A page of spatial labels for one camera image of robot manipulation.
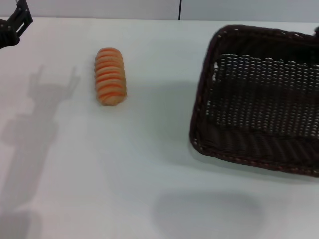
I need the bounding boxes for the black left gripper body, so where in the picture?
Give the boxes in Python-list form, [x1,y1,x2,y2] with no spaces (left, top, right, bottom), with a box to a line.
[0,17,20,50]

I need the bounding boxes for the orange striped bread roll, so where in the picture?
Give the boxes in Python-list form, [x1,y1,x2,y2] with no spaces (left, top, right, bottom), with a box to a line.
[94,47,127,107]

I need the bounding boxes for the dark brown woven basket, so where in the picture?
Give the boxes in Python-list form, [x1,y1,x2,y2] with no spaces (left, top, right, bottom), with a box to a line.
[188,24,319,178]

